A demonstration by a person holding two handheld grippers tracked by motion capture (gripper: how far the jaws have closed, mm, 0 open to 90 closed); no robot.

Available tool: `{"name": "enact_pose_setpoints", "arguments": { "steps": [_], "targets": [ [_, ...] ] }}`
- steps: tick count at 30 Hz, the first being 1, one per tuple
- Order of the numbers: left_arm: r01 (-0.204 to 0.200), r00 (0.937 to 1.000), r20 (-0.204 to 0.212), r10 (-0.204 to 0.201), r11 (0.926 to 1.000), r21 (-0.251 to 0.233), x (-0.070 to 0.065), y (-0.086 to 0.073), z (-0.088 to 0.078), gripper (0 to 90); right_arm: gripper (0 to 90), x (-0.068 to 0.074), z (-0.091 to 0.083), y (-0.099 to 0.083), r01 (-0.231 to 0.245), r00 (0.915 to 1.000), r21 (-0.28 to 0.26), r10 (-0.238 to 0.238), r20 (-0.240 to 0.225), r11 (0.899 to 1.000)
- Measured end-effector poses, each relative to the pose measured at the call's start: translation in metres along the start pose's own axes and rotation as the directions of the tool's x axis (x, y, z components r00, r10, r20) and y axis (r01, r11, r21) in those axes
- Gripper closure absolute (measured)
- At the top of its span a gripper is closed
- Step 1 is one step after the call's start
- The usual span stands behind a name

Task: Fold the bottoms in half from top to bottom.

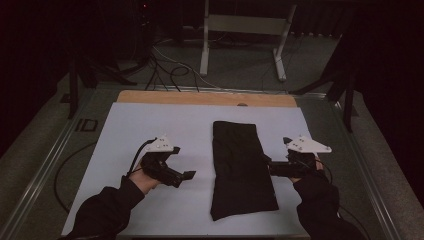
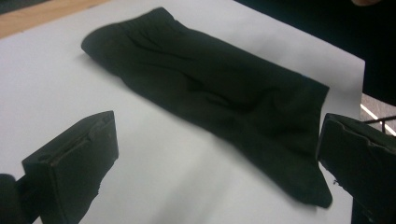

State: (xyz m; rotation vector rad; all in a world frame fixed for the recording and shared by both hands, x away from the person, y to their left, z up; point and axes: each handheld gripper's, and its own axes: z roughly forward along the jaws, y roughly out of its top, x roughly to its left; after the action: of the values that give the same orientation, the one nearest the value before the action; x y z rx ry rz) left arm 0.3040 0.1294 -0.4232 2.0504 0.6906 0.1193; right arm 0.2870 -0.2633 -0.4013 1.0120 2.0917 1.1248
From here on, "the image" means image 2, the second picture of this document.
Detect metal rail frame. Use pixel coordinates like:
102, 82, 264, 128
360, 104, 396, 136

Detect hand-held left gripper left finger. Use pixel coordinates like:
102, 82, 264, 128
21, 110, 120, 224

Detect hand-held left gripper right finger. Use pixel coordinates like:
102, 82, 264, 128
317, 112, 396, 224

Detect black shorts with blue stripes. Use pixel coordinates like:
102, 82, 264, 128
80, 7, 333, 209

